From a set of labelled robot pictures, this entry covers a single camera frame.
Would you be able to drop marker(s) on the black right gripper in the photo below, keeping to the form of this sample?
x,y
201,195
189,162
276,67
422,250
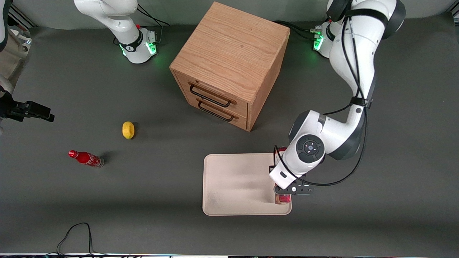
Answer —
x,y
15,109

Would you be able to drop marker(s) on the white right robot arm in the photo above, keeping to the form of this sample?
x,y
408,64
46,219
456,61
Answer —
x,y
132,43

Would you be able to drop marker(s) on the red cookie box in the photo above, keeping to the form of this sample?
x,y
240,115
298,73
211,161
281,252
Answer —
x,y
284,199

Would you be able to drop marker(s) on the aluminium frame rail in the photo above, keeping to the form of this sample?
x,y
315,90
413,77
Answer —
x,y
454,13
21,17

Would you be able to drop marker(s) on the beige plastic tray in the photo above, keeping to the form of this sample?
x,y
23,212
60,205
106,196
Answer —
x,y
233,182

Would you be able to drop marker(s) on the wooden drawer cabinet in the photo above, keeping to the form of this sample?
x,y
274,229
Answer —
x,y
233,50

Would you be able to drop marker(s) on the red cola bottle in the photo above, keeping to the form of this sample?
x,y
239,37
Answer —
x,y
86,158

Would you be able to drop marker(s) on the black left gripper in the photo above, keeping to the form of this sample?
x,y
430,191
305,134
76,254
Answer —
x,y
271,168

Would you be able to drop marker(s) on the wooden drawer front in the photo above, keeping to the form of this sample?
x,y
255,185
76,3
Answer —
x,y
236,104
240,120

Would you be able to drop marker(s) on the yellow lemon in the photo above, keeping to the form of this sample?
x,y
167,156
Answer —
x,y
128,130

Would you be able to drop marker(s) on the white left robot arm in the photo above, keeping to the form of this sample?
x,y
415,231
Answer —
x,y
358,53

